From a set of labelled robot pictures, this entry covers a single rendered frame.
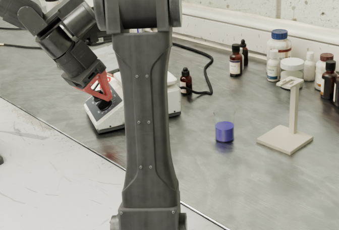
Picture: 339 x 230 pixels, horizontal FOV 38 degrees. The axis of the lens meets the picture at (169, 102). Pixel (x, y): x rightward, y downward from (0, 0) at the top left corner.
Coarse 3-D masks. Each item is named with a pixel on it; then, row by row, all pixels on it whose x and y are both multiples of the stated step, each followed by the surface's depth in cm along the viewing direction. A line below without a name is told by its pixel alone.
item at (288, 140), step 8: (288, 80) 93; (296, 80) 93; (288, 88) 91; (296, 88) 94; (296, 96) 95; (296, 104) 95; (296, 112) 96; (296, 120) 97; (280, 128) 101; (288, 128) 100; (296, 128) 98; (264, 136) 98; (272, 136) 98; (280, 136) 97; (288, 136) 97; (296, 136) 97; (304, 136) 97; (312, 136) 97; (264, 144) 96; (272, 144) 95; (280, 144) 95; (288, 144) 94; (296, 144) 94; (304, 144) 95; (288, 152) 92
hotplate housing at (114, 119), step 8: (112, 80) 115; (120, 88) 110; (168, 88) 108; (176, 88) 108; (120, 96) 106; (168, 96) 107; (176, 96) 108; (120, 104) 104; (168, 104) 108; (176, 104) 109; (88, 112) 110; (112, 112) 104; (120, 112) 104; (168, 112) 109; (176, 112) 110; (104, 120) 104; (112, 120) 104; (120, 120) 105; (96, 128) 104; (104, 128) 104; (112, 128) 106; (120, 128) 106
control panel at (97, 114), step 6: (114, 90) 110; (114, 96) 108; (90, 102) 112; (96, 102) 110; (114, 102) 106; (120, 102) 104; (90, 108) 110; (96, 108) 108; (108, 108) 105; (96, 114) 106; (102, 114) 105; (96, 120) 104
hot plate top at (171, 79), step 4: (168, 72) 112; (116, 76) 112; (120, 76) 112; (168, 76) 110; (172, 76) 109; (120, 80) 109; (168, 80) 107; (172, 80) 107; (176, 80) 108; (120, 84) 108; (168, 84) 107
